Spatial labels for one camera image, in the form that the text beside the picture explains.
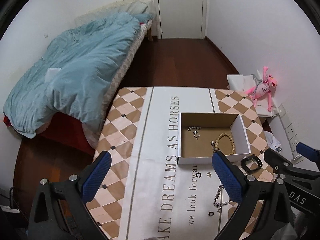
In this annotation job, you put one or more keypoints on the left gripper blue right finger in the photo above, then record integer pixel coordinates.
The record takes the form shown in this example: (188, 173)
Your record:
(275, 220)

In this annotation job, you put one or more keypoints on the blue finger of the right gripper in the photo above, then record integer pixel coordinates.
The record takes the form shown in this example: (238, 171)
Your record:
(275, 163)
(308, 152)

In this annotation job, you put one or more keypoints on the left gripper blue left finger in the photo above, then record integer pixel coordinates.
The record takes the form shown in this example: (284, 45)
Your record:
(59, 209)

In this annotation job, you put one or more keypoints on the pink panther plush toy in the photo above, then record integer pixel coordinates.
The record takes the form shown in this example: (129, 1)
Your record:
(266, 86)

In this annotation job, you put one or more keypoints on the white cardboard box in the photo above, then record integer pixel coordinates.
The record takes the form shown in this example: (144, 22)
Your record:
(201, 134)

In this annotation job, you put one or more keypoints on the checkered printed tablecloth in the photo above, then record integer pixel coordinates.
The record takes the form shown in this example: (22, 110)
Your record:
(146, 194)

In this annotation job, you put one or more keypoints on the bed with patterned mattress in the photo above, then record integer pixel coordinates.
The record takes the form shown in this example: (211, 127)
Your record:
(68, 130)

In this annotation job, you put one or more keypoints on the teal blue duvet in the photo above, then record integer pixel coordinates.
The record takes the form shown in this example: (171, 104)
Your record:
(74, 75)

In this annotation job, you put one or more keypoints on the white door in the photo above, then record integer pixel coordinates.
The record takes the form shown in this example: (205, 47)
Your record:
(181, 18)

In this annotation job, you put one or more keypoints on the white pillow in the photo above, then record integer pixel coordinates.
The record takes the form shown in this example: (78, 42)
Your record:
(133, 7)

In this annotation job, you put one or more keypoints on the white wall power strip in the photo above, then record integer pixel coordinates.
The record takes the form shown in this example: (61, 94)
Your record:
(290, 134)

